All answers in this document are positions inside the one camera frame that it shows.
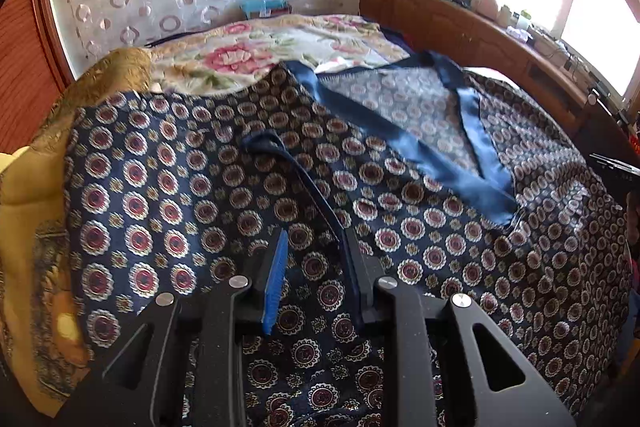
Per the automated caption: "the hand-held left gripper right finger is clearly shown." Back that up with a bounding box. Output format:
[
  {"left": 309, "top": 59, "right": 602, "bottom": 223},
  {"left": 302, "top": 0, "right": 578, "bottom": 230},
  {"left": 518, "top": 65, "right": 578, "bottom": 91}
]
[{"left": 342, "top": 227, "right": 577, "bottom": 427}]

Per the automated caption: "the navy medallion-print garment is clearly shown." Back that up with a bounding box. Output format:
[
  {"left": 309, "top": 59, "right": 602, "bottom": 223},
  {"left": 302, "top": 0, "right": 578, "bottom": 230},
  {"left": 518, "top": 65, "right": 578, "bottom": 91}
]
[{"left": 62, "top": 52, "right": 633, "bottom": 427}]

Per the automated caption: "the wooden cabinet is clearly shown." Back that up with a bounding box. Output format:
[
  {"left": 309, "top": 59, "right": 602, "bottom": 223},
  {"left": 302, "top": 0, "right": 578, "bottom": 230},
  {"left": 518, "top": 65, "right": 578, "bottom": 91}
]
[{"left": 360, "top": 0, "right": 640, "bottom": 168}]

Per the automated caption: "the yellow folded blanket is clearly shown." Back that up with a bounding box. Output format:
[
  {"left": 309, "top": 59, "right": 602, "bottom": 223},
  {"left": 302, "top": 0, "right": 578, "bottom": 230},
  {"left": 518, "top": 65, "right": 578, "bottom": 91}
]
[{"left": 0, "top": 47, "right": 156, "bottom": 413}]

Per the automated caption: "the beige floral bedspread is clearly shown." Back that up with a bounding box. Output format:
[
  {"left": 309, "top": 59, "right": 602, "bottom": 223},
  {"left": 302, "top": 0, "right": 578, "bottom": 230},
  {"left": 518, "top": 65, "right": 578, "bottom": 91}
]
[{"left": 145, "top": 14, "right": 416, "bottom": 98}]

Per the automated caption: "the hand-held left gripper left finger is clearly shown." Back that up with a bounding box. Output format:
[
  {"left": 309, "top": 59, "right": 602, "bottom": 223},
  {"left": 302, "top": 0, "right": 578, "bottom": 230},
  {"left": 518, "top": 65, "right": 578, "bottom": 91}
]
[{"left": 102, "top": 228, "right": 291, "bottom": 427}]

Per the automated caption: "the teal box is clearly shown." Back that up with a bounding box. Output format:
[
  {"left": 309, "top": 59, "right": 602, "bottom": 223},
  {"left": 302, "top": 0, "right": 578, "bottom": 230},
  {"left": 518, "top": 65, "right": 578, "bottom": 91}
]
[{"left": 240, "top": 0, "right": 293, "bottom": 20}]

